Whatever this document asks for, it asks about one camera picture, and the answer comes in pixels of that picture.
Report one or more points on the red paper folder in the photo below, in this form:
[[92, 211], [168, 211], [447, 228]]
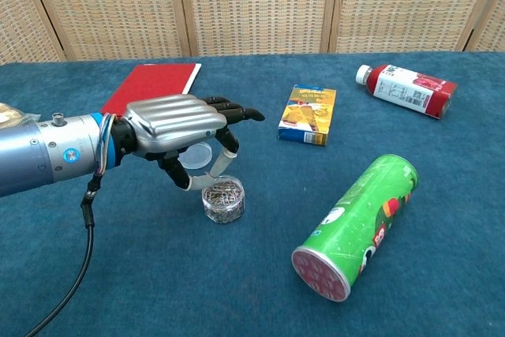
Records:
[[158, 80]]

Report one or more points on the green chips can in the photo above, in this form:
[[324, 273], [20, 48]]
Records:
[[355, 230]]

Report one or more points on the blue carpet table cover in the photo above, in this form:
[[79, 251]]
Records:
[[252, 293]]

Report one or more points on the red drink bottle white cap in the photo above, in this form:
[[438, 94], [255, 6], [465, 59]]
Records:
[[410, 90]]

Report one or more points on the clear snack bag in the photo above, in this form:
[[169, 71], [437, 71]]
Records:
[[12, 114]]

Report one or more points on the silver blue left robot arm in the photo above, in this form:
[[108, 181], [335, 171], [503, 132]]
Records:
[[43, 151]]

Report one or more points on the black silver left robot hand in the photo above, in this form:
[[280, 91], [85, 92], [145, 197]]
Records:
[[173, 120]]

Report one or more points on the clear jar of paperclips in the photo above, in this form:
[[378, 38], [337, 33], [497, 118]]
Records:
[[223, 203]]

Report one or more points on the woven folding screen panel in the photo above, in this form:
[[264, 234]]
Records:
[[410, 1], [495, 25], [114, 5], [17, 9], [256, 5]]

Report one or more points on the clear round plastic lid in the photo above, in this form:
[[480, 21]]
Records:
[[197, 155]]

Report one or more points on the yellow blue snack box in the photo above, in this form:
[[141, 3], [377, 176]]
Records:
[[307, 114]]

